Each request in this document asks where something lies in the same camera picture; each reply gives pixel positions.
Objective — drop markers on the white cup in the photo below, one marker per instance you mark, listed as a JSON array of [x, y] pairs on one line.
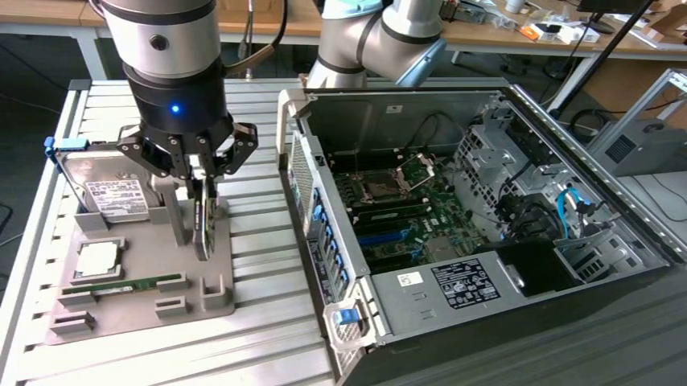
[[517, 5]]

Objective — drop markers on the green RAM stick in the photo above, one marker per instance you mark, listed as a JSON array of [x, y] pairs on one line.
[[123, 286]]

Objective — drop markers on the silver CPU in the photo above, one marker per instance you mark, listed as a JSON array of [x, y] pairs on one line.
[[96, 259]]

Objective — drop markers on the black tripod pole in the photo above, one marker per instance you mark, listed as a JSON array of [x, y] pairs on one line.
[[603, 56]]

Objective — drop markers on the dark RAM stick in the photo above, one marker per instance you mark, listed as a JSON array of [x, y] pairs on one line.
[[391, 213]]

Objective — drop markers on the grey printed parts rack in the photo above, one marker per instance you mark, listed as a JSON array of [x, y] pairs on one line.
[[144, 257]]

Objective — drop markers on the hard disk with blue bracket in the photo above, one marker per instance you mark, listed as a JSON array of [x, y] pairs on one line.
[[107, 189]]

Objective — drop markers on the cardboard box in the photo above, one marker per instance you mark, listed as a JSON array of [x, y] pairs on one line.
[[671, 24], [263, 8]]

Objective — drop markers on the CPU socket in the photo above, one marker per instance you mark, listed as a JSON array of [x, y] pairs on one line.
[[381, 187]]

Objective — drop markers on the grey computer tower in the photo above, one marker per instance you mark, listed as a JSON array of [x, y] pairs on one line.
[[645, 149]]

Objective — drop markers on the metal socket cover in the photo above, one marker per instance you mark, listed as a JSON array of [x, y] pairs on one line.
[[419, 169]]

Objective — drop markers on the wooden desk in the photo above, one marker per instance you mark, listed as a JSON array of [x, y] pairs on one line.
[[537, 47], [48, 18]]

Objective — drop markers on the green motherboard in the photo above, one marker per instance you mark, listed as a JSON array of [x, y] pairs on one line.
[[435, 213]]

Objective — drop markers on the silver chipset heatsink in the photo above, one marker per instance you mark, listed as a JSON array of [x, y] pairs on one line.
[[443, 247]]

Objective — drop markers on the open grey PC case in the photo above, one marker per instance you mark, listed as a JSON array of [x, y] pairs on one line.
[[333, 193]]

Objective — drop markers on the orange and white box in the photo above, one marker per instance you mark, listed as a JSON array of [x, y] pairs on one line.
[[537, 32]]

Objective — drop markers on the blue case latch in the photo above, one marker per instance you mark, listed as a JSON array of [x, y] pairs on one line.
[[345, 315]]

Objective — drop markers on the metal disk bay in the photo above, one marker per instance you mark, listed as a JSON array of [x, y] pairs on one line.
[[595, 257]]

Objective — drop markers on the graphics card with metal bracket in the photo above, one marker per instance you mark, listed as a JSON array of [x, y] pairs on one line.
[[204, 237]]

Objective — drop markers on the grey power supply unit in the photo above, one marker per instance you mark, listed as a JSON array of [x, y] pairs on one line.
[[425, 299]]

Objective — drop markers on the perforated metal drive cage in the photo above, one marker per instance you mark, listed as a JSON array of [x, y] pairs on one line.
[[483, 153]]

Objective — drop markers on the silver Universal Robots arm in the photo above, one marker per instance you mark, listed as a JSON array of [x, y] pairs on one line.
[[160, 24]]

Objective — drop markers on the thin locking lever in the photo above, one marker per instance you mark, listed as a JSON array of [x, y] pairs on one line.
[[358, 161]]

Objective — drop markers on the black monitor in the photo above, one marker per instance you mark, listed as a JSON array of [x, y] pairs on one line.
[[606, 5]]

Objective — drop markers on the aluminium profile frame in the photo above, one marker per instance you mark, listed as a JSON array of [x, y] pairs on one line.
[[679, 78]]

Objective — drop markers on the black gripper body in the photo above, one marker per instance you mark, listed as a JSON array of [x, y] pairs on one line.
[[178, 92]]

